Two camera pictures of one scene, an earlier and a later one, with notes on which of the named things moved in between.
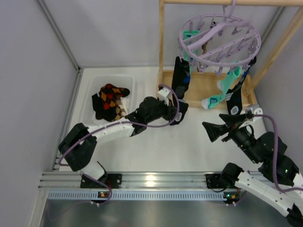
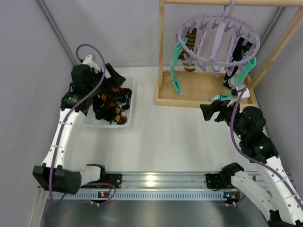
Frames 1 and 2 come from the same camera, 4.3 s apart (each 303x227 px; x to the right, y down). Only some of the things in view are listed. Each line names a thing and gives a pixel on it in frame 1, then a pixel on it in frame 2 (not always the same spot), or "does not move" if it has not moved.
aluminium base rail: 129,179 does not move
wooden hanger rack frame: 204,85 does not move
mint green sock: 187,48 -> 179,46
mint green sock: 222,86 -> 242,75
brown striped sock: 204,47 -> 185,54
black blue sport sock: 180,85 -> 104,105
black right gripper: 229,129 -> 219,112
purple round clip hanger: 216,42 does not move
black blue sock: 234,98 -> 243,47
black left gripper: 169,111 -> 104,79
